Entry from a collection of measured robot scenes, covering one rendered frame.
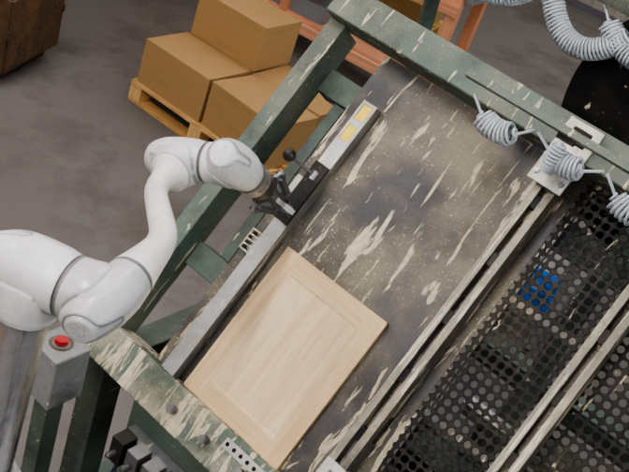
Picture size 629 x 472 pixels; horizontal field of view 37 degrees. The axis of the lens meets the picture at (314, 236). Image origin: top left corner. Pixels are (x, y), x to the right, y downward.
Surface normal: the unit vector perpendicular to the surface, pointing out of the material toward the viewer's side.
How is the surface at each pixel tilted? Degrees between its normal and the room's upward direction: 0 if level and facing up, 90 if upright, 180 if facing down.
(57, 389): 90
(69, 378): 90
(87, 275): 18
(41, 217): 0
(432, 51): 54
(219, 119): 90
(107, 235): 0
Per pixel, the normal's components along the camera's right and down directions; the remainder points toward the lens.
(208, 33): -0.57, 0.29
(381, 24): -0.33, -0.27
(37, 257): 0.03, -0.48
